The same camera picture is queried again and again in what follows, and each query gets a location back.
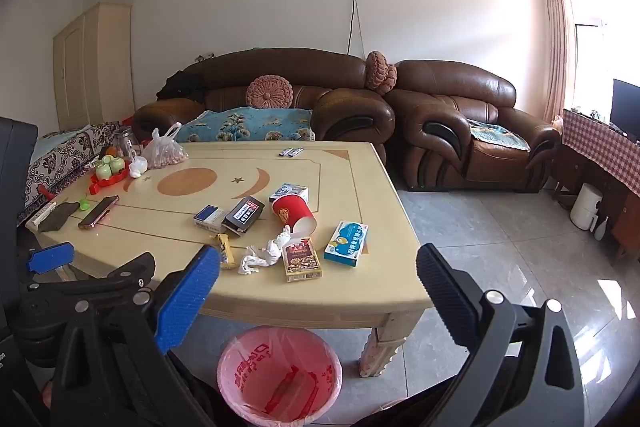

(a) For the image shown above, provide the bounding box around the red paper cup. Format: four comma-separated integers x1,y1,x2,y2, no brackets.
271,193,318,239

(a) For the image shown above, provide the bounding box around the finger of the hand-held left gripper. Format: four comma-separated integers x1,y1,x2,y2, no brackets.
25,243,76,280
21,251,157,308

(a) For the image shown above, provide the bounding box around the glass jar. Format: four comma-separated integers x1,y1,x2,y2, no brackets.
114,126,138,160

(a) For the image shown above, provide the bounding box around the white round appliance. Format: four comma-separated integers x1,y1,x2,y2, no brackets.
570,183,603,230

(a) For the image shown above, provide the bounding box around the beige wardrobe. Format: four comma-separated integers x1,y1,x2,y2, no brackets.
52,2,136,132

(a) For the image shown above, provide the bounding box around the person's left leg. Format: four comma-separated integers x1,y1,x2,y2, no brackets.
167,349,233,427

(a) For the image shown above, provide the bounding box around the brown leather sofa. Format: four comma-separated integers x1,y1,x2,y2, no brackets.
132,48,396,168

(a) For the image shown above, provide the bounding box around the beige wooden coffee table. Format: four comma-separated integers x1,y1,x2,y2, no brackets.
25,141,435,379

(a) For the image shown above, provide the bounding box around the clear plastic bag of nuts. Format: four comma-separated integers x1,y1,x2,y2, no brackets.
142,122,190,170

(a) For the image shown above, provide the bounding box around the pink trash bin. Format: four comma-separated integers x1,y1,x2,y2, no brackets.
216,326,343,427

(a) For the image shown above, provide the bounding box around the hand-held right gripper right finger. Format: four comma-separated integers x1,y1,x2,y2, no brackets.
416,243,586,427

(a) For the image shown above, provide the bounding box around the yellow snack wrapper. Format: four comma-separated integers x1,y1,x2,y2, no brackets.
215,233,237,270

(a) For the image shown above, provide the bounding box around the brown and yellow box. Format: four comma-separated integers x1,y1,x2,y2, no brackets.
281,238,322,283

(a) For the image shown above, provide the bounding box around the white remote control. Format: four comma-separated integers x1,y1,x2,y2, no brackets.
25,201,58,230

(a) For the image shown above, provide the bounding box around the blue cigarette box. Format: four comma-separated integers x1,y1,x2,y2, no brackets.
193,205,230,233

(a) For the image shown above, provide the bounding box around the black and white floral cover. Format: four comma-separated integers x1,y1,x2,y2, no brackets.
20,122,121,223

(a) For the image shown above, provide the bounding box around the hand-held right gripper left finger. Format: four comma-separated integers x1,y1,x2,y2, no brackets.
50,244,221,427

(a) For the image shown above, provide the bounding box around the pale teal cloth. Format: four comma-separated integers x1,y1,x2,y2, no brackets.
37,130,81,145

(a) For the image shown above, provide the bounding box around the black clothing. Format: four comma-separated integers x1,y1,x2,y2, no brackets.
156,69,207,104

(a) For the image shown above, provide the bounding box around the black monitor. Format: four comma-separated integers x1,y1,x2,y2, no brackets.
610,78,640,142

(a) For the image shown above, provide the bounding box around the dark grey pouch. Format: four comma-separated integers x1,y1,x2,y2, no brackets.
37,202,81,234

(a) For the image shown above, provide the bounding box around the red plastic tray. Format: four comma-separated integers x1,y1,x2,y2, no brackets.
89,167,132,188

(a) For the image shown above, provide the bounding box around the white and blue box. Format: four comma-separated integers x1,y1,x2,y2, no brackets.
269,183,310,204

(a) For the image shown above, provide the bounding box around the blue floral blanket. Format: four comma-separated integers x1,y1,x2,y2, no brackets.
176,107,317,144

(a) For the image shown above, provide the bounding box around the white tissue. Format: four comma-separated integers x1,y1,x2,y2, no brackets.
237,224,306,277

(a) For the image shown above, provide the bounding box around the brown leather armchair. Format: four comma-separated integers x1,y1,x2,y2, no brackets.
385,59,562,194

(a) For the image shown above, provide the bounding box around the blue seat mat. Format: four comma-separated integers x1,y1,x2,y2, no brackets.
467,117,531,152

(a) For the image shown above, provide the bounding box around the smartphone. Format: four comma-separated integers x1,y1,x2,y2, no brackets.
77,195,121,230

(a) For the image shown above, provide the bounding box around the red checkered tablecloth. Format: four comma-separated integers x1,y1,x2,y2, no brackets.
561,108,640,196

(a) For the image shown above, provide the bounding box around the pink curtain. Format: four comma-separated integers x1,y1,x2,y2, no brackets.
542,0,576,125

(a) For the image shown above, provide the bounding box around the window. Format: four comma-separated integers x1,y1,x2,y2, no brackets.
565,0,640,118

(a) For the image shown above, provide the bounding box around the blue medicine box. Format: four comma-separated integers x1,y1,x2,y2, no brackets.
323,220,371,268

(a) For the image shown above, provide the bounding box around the black box with red label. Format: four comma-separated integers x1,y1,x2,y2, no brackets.
221,197,266,238

